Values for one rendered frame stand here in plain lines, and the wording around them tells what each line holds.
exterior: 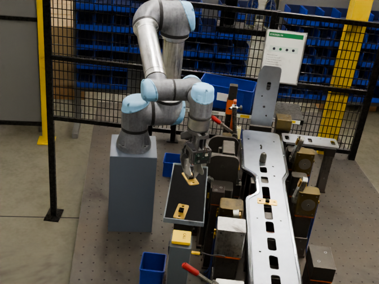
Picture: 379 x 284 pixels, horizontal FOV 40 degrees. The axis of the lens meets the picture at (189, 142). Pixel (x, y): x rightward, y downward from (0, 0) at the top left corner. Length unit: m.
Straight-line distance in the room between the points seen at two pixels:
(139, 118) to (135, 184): 0.30
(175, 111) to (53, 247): 1.57
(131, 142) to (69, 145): 2.35
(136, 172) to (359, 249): 1.11
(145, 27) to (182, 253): 0.82
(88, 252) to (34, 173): 1.93
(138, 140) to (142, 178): 0.17
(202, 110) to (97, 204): 1.08
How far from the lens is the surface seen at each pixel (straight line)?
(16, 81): 4.44
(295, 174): 2.48
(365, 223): 2.82
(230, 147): 2.20
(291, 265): 1.94
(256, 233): 2.05
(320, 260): 1.95
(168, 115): 2.21
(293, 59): 3.03
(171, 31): 2.06
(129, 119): 2.20
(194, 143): 1.79
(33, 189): 4.02
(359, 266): 2.53
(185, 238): 1.71
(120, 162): 2.24
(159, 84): 1.76
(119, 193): 2.33
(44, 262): 3.37
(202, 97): 1.69
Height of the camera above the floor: 2.23
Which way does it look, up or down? 28 degrees down
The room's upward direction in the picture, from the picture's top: 6 degrees clockwise
